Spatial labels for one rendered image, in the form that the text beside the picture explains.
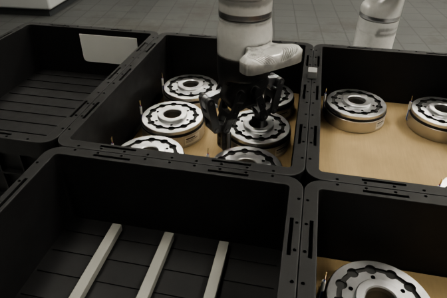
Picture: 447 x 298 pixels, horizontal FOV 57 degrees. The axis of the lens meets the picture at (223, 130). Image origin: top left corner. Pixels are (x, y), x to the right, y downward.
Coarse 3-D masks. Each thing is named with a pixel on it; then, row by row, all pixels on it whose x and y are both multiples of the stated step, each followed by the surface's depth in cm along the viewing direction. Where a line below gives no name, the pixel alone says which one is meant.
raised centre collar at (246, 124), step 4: (244, 120) 66; (248, 120) 66; (268, 120) 66; (272, 120) 66; (244, 124) 65; (248, 124) 65; (268, 124) 65; (272, 124) 65; (248, 128) 64; (252, 128) 64; (256, 128) 64; (260, 128) 64; (264, 128) 64; (268, 128) 64; (272, 128) 64; (252, 132) 64; (256, 132) 63; (260, 132) 63; (264, 132) 63
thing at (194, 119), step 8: (160, 104) 71; (168, 104) 71; (176, 104) 71; (184, 104) 71; (192, 104) 71; (144, 112) 69; (152, 112) 69; (192, 112) 69; (200, 112) 69; (144, 120) 67; (152, 120) 67; (184, 120) 67; (192, 120) 67; (200, 120) 67; (152, 128) 65; (160, 128) 65; (168, 128) 65; (176, 128) 65; (184, 128) 65; (192, 128) 65
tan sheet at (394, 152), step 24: (384, 120) 73; (336, 144) 66; (360, 144) 66; (384, 144) 66; (408, 144) 66; (432, 144) 66; (336, 168) 61; (360, 168) 61; (384, 168) 61; (408, 168) 61; (432, 168) 61
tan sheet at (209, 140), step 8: (296, 96) 80; (296, 104) 77; (296, 112) 75; (288, 120) 73; (208, 128) 70; (136, 136) 68; (208, 136) 68; (216, 136) 68; (200, 144) 66; (208, 144) 66; (216, 144) 66; (184, 152) 65; (192, 152) 65; (200, 152) 65; (216, 152) 65; (288, 152) 65; (280, 160) 63; (288, 160) 63
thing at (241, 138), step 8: (240, 112) 69; (248, 112) 69; (240, 120) 67; (280, 120) 67; (232, 128) 65; (240, 128) 65; (280, 128) 65; (288, 128) 65; (232, 136) 63; (240, 136) 63; (248, 136) 63; (256, 136) 63; (264, 136) 63; (272, 136) 63; (280, 136) 63; (248, 144) 62; (256, 144) 61; (264, 144) 61; (272, 144) 62
